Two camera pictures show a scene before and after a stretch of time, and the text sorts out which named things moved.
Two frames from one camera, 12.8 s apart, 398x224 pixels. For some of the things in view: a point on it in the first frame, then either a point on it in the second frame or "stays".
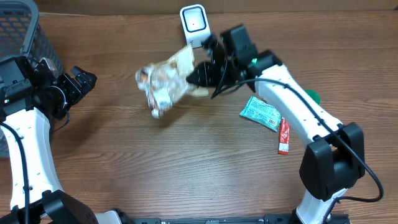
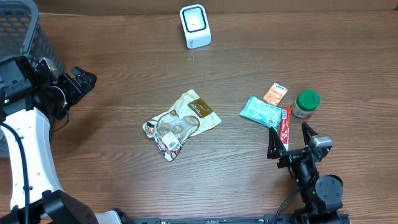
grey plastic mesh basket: [22, 34] stays
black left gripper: [74, 84] stays
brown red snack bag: [165, 82] -> [171, 130]
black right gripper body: [216, 58] -> [294, 154]
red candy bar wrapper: [283, 144] stays
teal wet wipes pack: [262, 112] stays
